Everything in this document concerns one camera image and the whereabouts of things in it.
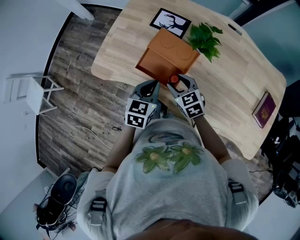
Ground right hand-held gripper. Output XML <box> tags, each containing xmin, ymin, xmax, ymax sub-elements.
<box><xmin>166</xmin><ymin>73</ymin><xmax>207</xmax><ymax>120</ymax></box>

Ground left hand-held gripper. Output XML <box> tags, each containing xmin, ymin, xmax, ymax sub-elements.
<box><xmin>124</xmin><ymin>79</ymin><xmax>162</xmax><ymax>130</ymax></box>

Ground orange wooden drawer box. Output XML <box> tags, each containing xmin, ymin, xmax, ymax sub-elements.
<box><xmin>135</xmin><ymin>28</ymin><xmax>202</xmax><ymax>86</ymax></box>

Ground person's left forearm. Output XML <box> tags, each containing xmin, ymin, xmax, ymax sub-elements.
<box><xmin>103</xmin><ymin>123</ymin><xmax>135</xmax><ymax>173</ymax></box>

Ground person's right forearm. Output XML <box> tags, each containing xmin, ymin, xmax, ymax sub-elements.
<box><xmin>194</xmin><ymin>114</ymin><xmax>233</xmax><ymax>165</ymax></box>

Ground grey trousers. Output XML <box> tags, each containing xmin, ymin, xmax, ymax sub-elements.
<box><xmin>152</xmin><ymin>103</ymin><xmax>195</xmax><ymax>125</ymax></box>

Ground green potted plant white pot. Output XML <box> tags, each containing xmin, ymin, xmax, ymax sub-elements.
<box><xmin>186</xmin><ymin>22</ymin><xmax>224</xmax><ymax>64</ymax></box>

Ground black framed deer picture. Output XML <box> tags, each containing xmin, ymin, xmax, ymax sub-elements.
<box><xmin>149</xmin><ymin>7</ymin><xmax>193</xmax><ymax>39</ymax></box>

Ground dark red book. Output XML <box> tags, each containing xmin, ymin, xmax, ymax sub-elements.
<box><xmin>251</xmin><ymin>91</ymin><xmax>278</xmax><ymax>129</ymax></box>

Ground grey flower print shirt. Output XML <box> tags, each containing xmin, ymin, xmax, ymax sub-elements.
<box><xmin>76</xmin><ymin>118</ymin><xmax>260</xmax><ymax>238</ymax></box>

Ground black office chair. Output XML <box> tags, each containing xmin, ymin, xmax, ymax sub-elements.
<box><xmin>278</xmin><ymin>79</ymin><xmax>300</xmax><ymax>118</ymax></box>

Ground white stool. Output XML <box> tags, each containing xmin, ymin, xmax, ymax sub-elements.
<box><xmin>4</xmin><ymin>75</ymin><xmax>65</xmax><ymax>116</ymax></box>

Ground black framed window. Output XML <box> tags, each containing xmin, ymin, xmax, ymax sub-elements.
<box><xmin>194</xmin><ymin>0</ymin><xmax>300</xmax><ymax>28</ymax></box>

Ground black equipment pile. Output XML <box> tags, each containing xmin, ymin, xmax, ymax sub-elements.
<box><xmin>260</xmin><ymin>114</ymin><xmax>300</xmax><ymax>209</ymax></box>

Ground black headset device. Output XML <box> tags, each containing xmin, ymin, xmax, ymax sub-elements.
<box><xmin>35</xmin><ymin>173</ymin><xmax>79</xmax><ymax>232</ymax></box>

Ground white floor cable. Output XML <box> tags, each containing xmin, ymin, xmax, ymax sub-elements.
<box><xmin>42</xmin><ymin>114</ymin><xmax>113</xmax><ymax>150</ymax></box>

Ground white wall pipe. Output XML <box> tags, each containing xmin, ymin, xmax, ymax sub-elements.
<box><xmin>55</xmin><ymin>0</ymin><xmax>96</xmax><ymax>22</ymax></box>

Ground grey harness strap black buckle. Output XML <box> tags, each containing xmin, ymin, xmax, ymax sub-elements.
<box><xmin>227</xmin><ymin>180</ymin><xmax>248</xmax><ymax>206</ymax></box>
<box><xmin>90</xmin><ymin>196</ymin><xmax>109</xmax><ymax>227</ymax></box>

